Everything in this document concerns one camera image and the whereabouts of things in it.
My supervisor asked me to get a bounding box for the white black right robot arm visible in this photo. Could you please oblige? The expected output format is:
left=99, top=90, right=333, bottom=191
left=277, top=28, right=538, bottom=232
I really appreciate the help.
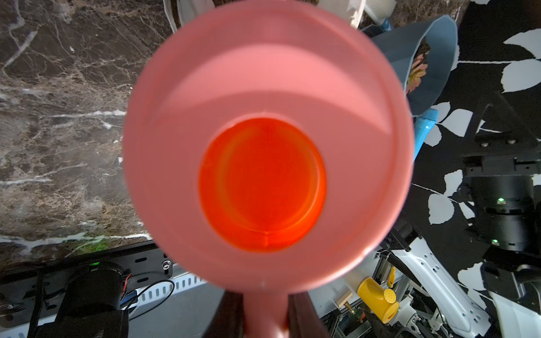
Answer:
left=382, top=93, right=540, bottom=337

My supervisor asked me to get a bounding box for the pink plastic watering can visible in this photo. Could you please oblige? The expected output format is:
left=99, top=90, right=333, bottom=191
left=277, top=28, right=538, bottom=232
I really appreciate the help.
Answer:
left=123, top=1, right=414, bottom=337

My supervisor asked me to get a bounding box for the light blue cylinder tool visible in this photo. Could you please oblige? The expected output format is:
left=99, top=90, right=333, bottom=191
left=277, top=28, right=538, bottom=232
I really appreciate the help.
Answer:
left=414, top=108, right=439, bottom=160

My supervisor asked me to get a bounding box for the pink succulent plant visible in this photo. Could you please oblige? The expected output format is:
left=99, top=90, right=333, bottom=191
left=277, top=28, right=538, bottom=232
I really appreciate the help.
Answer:
left=406, top=54, right=428, bottom=94

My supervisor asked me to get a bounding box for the blue plastic plant pot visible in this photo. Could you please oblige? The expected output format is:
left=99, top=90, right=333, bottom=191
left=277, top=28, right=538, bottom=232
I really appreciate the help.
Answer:
left=372, top=15, right=458, bottom=115

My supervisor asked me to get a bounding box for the yellow watering can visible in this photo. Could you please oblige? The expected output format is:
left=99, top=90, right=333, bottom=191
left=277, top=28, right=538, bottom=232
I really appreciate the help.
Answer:
left=356, top=277, right=400, bottom=324

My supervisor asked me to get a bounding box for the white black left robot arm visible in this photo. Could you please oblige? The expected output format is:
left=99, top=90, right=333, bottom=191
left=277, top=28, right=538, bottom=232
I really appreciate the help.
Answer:
left=28, top=263, right=131, bottom=337

